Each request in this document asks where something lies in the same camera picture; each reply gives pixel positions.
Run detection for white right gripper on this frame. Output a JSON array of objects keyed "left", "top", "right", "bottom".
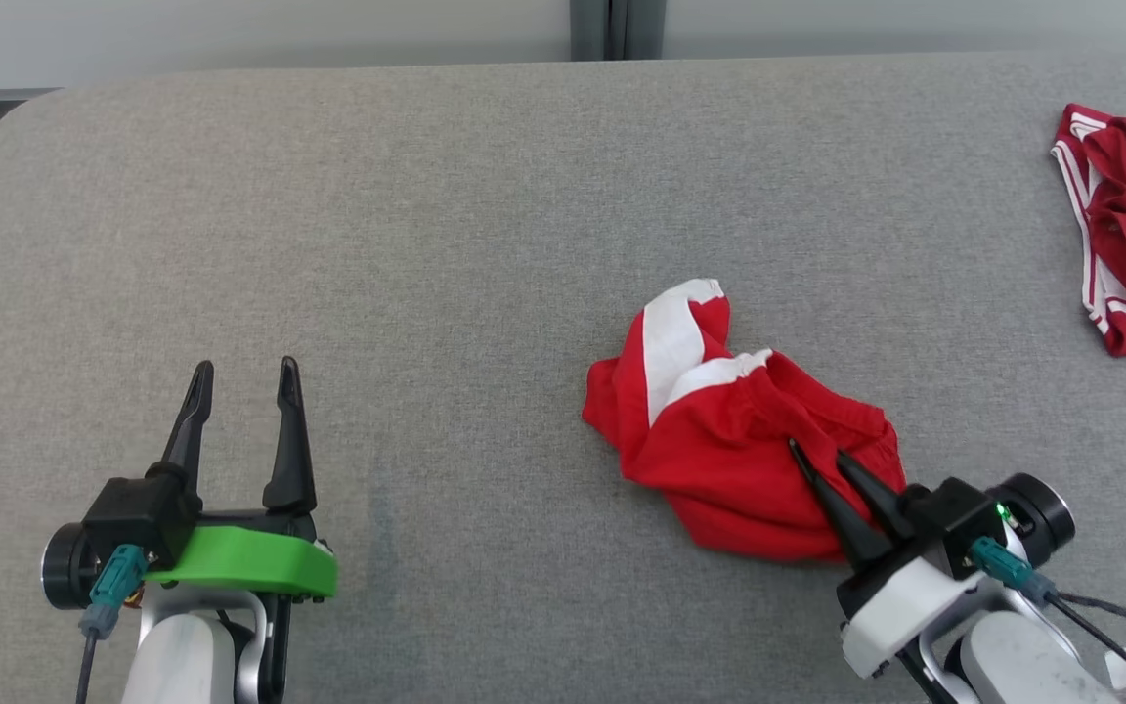
[{"left": 788, "top": 438, "right": 992, "bottom": 682}]

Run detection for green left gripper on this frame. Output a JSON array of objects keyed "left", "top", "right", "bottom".
[{"left": 141, "top": 356, "right": 340, "bottom": 601}]

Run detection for red shorts with white stripe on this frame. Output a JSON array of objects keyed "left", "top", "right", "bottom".
[{"left": 581, "top": 278, "right": 909, "bottom": 564}]

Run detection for right cable with teal plug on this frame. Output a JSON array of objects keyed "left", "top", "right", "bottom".
[{"left": 969, "top": 535, "right": 1126, "bottom": 687}]

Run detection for cable with teal plug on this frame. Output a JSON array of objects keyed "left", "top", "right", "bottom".
[
  {"left": 74, "top": 545, "right": 150, "bottom": 704},
  {"left": 969, "top": 535, "right": 1126, "bottom": 687}
]

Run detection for left cable with teal plug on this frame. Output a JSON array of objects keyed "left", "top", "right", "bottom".
[{"left": 74, "top": 545, "right": 150, "bottom": 704}]

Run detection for grey partition post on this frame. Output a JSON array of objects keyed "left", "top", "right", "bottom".
[{"left": 569, "top": 0, "right": 668, "bottom": 63}]

